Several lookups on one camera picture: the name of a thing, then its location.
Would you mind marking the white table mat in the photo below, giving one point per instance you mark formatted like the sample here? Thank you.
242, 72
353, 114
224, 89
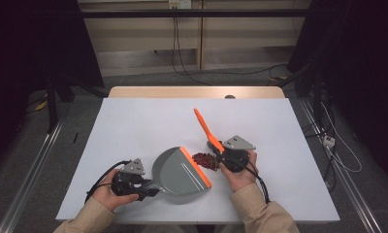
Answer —
143, 129

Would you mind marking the wooden table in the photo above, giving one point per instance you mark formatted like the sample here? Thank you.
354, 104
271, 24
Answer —
182, 92

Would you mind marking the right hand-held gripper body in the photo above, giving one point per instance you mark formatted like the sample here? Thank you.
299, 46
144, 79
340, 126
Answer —
237, 145

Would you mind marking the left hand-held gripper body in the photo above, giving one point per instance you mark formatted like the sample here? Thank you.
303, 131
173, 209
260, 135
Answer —
129, 184

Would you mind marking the aluminium floor rail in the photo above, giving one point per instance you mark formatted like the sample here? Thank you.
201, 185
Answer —
350, 181
30, 181

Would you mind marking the grey dustpan with orange edge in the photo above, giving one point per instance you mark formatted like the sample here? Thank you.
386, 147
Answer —
179, 176

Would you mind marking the person's right hand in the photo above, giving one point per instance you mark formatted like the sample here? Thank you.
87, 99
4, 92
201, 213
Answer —
242, 179

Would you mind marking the black curtain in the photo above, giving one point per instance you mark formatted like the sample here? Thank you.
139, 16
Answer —
360, 64
27, 48

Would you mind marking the black metal stand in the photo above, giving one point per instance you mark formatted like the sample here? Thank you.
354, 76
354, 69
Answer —
317, 93
51, 103

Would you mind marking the white wall socket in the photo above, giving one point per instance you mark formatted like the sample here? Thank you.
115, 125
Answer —
179, 3

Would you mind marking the grey table grommet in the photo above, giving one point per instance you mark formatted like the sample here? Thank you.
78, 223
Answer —
230, 96

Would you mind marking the scatter of red kidney beans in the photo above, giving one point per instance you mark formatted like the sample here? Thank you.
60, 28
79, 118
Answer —
206, 160

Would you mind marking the orange brush with grey bristles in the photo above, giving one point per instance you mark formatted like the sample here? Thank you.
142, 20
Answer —
206, 127

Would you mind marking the black horizontal metal bar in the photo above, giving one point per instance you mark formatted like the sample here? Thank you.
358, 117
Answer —
214, 13

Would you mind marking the person's left hand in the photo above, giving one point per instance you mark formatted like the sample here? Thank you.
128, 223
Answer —
106, 197

